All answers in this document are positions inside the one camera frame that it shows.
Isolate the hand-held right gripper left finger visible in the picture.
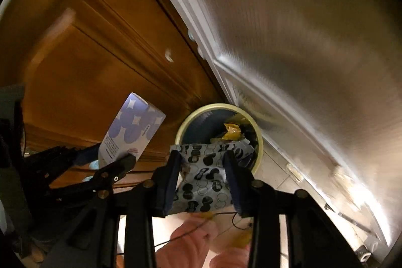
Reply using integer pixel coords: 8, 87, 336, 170
44, 149, 186, 268

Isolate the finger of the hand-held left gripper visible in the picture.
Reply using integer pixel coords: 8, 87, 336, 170
47, 154, 137, 202
25, 142, 103, 187

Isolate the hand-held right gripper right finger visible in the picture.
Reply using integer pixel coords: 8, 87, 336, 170
222, 149, 365, 268

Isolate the black spotted grey pouch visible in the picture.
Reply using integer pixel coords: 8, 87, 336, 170
165, 142, 252, 215

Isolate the purple and white carton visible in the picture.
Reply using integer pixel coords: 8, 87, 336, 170
98, 92, 166, 170

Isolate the round dark trash bin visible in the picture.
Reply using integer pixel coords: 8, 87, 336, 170
174, 103, 264, 176

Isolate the small yellow floor object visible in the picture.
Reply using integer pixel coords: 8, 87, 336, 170
232, 230, 253, 248

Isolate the yellow packet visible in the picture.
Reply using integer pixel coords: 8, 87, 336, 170
221, 122, 242, 141

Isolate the brown wooden cabinet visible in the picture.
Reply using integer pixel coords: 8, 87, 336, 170
0, 0, 227, 190

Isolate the thin black floor cable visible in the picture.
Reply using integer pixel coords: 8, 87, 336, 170
154, 211, 255, 250

